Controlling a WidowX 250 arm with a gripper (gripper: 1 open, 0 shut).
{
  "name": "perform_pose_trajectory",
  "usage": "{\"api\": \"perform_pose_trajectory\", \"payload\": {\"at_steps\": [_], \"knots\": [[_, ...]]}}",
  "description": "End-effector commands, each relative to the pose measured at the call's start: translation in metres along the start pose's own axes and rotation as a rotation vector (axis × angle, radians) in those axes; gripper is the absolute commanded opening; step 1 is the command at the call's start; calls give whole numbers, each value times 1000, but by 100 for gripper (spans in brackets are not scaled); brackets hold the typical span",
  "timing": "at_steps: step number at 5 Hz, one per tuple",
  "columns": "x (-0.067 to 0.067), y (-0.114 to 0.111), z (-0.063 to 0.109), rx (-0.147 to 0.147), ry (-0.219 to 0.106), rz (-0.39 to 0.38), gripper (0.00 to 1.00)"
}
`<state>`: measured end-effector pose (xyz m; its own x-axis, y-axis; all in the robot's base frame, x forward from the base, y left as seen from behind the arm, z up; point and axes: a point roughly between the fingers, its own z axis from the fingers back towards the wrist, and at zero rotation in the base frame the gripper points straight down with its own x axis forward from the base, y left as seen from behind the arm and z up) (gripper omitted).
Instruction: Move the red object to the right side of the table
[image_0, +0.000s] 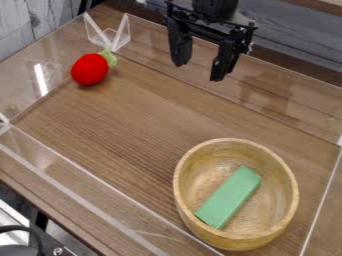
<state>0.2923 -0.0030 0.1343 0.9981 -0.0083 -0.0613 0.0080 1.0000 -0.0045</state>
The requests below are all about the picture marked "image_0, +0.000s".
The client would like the black cable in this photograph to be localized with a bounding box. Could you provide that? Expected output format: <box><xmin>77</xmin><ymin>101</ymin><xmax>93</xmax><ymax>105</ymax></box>
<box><xmin>0</xmin><ymin>224</ymin><xmax>46</xmax><ymax>256</ymax></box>

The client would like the wooden bowl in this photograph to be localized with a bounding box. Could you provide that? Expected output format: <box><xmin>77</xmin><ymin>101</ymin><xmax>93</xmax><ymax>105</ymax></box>
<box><xmin>173</xmin><ymin>138</ymin><xmax>300</xmax><ymax>251</ymax></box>

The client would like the green rectangular block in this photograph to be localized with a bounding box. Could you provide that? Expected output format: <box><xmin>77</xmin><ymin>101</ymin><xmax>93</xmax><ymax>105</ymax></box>
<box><xmin>196</xmin><ymin>166</ymin><xmax>262</xmax><ymax>230</ymax></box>

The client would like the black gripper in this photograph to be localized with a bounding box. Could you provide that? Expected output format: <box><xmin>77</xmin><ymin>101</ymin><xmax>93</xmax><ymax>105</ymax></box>
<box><xmin>165</xmin><ymin>0</ymin><xmax>258</xmax><ymax>82</ymax></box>

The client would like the clear acrylic tray wall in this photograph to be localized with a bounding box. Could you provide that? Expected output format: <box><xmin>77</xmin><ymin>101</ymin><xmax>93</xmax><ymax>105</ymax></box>
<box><xmin>0</xmin><ymin>14</ymin><xmax>342</xmax><ymax>256</ymax></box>

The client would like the black metal bracket with bolt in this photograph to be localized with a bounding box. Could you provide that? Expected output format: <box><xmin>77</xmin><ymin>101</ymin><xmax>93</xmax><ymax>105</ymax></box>
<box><xmin>30</xmin><ymin>212</ymin><xmax>78</xmax><ymax>256</ymax></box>

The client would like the clear acrylic corner bracket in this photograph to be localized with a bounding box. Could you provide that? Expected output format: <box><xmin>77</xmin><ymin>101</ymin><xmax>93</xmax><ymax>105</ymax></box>
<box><xmin>83</xmin><ymin>13</ymin><xmax>131</xmax><ymax>52</ymax></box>

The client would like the red plush strawberry toy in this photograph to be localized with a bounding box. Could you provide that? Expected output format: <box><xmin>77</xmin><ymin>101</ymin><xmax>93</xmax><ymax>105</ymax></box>
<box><xmin>71</xmin><ymin>48</ymin><xmax>118</xmax><ymax>87</ymax></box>

